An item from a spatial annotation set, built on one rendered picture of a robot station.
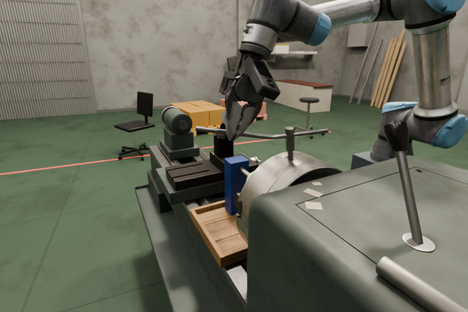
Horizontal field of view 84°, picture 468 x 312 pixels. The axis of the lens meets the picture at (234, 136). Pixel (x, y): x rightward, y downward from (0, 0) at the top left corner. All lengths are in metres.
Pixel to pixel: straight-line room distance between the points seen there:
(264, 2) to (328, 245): 0.47
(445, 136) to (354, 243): 0.68
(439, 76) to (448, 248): 0.62
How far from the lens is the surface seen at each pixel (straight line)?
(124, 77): 8.02
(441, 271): 0.42
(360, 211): 0.48
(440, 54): 0.97
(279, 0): 0.62
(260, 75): 0.54
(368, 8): 0.94
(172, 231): 1.62
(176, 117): 1.67
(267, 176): 0.67
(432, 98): 1.01
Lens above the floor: 1.49
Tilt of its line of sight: 17 degrees down
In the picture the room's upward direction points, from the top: straight up
